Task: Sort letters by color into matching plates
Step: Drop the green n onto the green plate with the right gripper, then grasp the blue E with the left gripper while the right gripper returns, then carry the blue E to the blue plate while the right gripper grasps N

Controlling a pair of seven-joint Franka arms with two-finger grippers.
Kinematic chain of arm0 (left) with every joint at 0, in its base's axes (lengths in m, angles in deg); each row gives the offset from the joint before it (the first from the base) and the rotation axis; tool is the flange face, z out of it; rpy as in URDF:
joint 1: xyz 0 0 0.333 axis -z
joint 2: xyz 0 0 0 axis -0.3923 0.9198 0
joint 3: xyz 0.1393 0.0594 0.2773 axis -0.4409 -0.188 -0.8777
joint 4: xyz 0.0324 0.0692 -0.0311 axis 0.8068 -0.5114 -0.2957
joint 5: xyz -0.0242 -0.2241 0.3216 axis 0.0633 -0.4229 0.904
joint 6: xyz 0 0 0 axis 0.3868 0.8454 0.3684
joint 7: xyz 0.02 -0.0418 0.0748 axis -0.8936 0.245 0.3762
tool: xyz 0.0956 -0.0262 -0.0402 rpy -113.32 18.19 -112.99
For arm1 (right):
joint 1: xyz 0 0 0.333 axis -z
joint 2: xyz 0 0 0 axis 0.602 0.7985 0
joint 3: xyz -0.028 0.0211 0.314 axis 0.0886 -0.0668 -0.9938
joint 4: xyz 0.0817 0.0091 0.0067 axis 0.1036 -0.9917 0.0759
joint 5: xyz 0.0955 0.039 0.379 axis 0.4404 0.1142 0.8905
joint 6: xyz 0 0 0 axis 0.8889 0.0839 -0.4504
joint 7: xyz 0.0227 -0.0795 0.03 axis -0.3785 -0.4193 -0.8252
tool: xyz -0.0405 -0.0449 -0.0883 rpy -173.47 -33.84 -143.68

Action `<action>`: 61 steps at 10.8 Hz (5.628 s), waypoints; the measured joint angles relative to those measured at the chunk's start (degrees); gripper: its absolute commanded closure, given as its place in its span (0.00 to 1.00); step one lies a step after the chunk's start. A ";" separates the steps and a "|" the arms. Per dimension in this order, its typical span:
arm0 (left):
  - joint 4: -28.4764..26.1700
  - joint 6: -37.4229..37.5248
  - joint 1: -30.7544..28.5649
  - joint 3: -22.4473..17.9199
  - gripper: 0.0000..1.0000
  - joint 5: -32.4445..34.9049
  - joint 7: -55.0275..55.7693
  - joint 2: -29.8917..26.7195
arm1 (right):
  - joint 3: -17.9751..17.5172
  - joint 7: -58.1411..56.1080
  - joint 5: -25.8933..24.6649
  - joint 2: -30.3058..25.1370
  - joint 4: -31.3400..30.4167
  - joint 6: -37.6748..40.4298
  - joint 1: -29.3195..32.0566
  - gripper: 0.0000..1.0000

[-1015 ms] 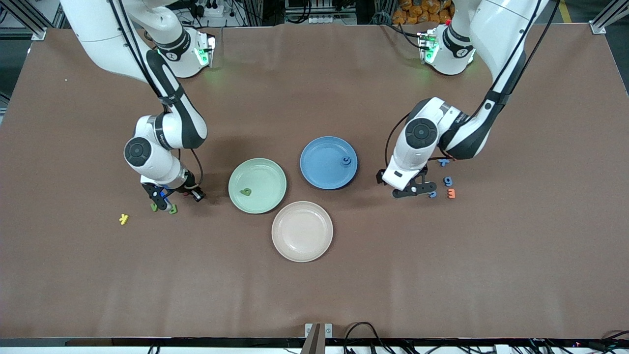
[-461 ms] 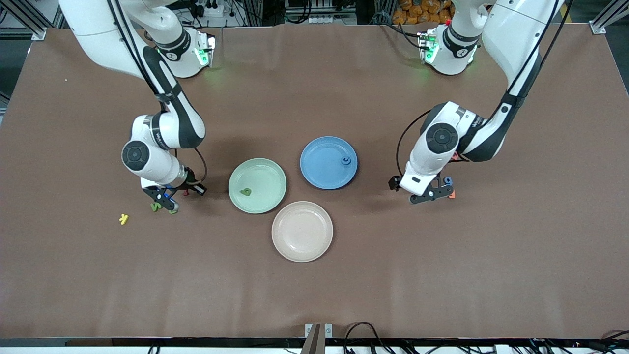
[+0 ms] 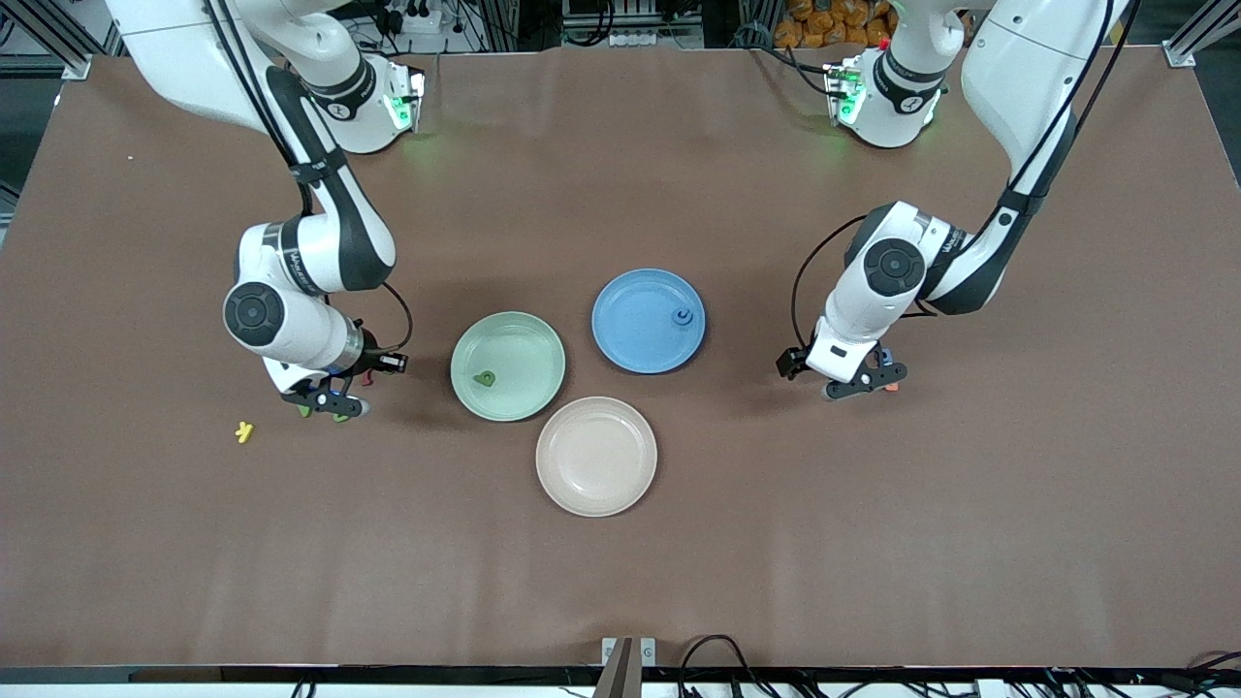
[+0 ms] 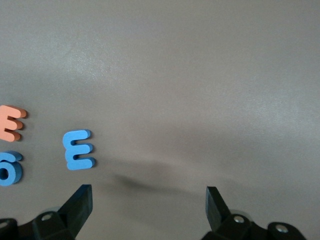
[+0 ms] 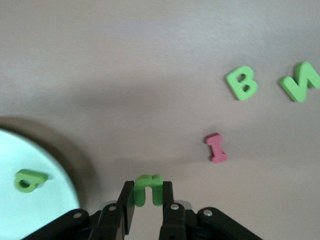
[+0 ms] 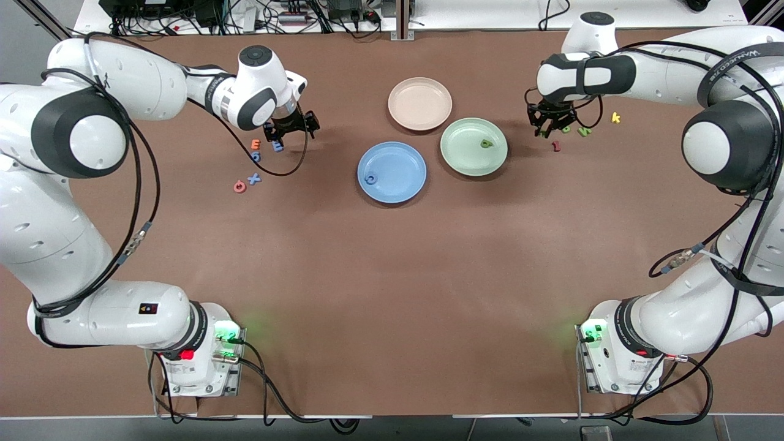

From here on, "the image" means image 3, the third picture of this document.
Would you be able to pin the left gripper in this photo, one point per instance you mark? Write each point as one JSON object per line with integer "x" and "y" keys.
{"x": 791, "y": 364}

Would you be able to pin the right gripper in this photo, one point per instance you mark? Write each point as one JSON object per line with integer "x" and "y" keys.
{"x": 372, "y": 362}

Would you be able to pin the blue foam letter G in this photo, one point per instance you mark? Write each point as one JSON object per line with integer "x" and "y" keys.
{"x": 684, "y": 317}

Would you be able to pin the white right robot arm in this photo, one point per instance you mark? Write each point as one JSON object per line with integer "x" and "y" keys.
{"x": 291, "y": 334}

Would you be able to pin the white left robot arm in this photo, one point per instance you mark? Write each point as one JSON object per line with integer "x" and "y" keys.
{"x": 892, "y": 267}

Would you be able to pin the green plate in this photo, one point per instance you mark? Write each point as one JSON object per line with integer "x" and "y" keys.
{"x": 519, "y": 359}

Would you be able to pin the blue plate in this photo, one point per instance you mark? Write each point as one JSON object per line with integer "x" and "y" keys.
{"x": 640, "y": 334}

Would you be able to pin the yellow foam letter K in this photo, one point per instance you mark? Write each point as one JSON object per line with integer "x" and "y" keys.
{"x": 244, "y": 431}

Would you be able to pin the pale pink plate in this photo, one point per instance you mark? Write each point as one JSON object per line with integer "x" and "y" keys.
{"x": 596, "y": 456}

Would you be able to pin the brown table cover mat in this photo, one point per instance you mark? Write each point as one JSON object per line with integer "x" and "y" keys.
{"x": 620, "y": 582}

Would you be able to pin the pile of orange objects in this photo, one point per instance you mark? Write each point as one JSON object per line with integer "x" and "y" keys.
{"x": 824, "y": 19}

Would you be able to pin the white power strip with plugs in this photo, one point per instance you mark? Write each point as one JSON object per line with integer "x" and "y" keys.
{"x": 417, "y": 19}

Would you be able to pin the long white power strip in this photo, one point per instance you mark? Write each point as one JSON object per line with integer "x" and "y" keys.
{"x": 640, "y": 39}

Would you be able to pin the silver metal bracket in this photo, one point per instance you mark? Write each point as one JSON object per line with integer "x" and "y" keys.
{"x": 648, "y": 651}

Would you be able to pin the brown wedge post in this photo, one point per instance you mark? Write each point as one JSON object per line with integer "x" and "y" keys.
{"x": 617, "y": 674}

